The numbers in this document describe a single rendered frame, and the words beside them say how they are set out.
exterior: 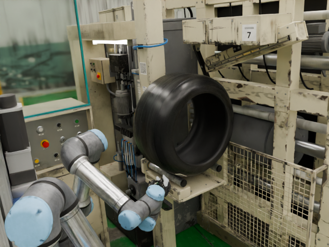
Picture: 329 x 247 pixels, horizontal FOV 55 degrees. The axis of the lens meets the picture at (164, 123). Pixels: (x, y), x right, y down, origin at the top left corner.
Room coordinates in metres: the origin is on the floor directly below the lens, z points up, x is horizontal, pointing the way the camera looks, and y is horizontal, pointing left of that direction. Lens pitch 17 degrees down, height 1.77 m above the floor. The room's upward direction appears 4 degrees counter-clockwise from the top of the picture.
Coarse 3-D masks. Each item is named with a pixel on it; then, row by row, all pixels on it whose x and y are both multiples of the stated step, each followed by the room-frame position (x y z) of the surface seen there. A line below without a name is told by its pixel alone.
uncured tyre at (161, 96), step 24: (144, 96) 1.75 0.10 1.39; (168, 96) 1.62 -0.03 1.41; (192, 96) 1.65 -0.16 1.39; (216, 96) 1.77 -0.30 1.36; (144, 120) 1.65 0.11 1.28; (168, 120) 1.57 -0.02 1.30; (216, 120) 1.99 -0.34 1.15; (144, 144) 1.64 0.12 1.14; (168, 144) 1.56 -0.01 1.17; (192, 144) 2.00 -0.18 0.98; (216, 144) 1.90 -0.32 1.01; (168, 168) 1.59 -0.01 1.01; (192, 168) 1.64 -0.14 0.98
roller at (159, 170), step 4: (148, 164) 1.89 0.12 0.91; (152, 164) 1.87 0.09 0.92; (152, 168) 1.85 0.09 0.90; (156, 168) 1.82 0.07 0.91; (160, 168) 1.80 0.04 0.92; (160, 172) 1.78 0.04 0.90; (164, 172) 1.75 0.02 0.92; (168, 176) 1.71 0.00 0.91; (172, 176) 1.68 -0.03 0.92; (176, 176) 1.67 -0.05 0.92; (172, 180) 1.68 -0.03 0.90; (176, 180) 1.65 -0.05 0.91; (180, 180) 1.63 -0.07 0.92; (184, 180) 1.62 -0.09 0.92; (180, 184) 1.61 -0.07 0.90; (184, 184) 1.62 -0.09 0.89
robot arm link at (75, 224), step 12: (36, 180) 0.85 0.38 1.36; (48, 180) 0.84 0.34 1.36; (60, 180) 0.87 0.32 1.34; (72, 192) 0.89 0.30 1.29; (72, 204) 0.86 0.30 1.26; (60, 216) 0.84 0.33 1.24; (72, 216) 0.86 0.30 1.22; (84, 216) 0.89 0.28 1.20; (72, 228) 0.85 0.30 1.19; (84, 228) 0.86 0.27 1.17; (72, 240) 0.85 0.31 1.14; (84, 240) 0.85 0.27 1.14; (96, 240) 0.87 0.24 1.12
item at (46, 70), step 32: (0, 0) 1.89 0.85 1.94; (32, 0) 1.98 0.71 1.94; (64, 0) 2.09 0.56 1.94; (0, 32) 1.87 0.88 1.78; (32, 32) 1.96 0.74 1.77; (64, 32) 2.07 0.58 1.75; (0, 64) 1.85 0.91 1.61; (32, 64) 1.95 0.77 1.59; (64, 64) 2.05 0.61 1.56; (32, 96) 1.93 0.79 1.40; (64, 96) 2.04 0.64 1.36
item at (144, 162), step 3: (141, 159) 1.89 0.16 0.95; (144, 159) 1.88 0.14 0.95; (141, 162) 1.88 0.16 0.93; (144, 162) 1.88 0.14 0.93; (147, 162) 1.89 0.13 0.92; (141, 165) 1.89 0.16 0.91; (144, 165) 1.88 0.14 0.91; (147, 165) 1.89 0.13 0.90; (141, 168) 1.89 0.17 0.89; (144, 168) 1.88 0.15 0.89; (147, 168) 1.89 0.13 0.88; (144, 171) 1.88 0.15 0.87
